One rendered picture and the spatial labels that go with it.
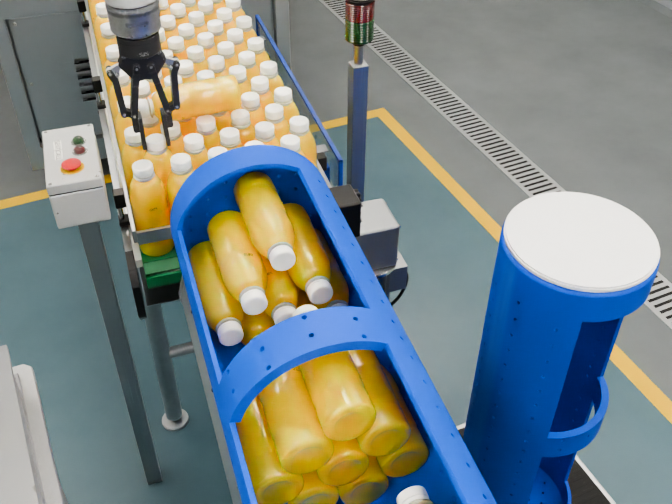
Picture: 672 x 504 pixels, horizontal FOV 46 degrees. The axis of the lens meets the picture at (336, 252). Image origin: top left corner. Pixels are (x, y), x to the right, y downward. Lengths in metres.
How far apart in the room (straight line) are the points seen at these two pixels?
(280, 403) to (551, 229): 0.68
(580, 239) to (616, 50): 3.18
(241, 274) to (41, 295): 1.83
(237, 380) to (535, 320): 0.64
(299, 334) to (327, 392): 0.08
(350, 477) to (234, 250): 0.40
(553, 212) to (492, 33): 3.14
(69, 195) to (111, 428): 1.12
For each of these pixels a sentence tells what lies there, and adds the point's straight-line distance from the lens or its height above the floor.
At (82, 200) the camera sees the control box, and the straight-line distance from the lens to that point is 1.56.
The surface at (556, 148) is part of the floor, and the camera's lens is 3.69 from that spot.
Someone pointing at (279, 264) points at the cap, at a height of 1.15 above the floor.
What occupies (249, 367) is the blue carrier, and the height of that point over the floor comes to 1.19.
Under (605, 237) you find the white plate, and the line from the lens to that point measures 1.52.
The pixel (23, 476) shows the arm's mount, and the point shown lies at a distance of 1.13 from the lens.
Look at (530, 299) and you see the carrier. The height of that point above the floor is 0.97.
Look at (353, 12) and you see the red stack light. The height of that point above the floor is 1.23.
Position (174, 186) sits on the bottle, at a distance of 1.55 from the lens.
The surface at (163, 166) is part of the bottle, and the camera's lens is 1.59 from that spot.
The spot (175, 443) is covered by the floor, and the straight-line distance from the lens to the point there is 2.45.
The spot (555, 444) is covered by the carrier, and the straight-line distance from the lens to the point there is 1.73.
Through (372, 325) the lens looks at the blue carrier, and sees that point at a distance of 1.03.
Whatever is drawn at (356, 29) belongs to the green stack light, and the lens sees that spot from 1.79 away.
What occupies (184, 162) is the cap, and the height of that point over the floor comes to 1.10.
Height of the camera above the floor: 1.96
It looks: 41 degrees down
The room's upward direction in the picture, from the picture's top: straight up
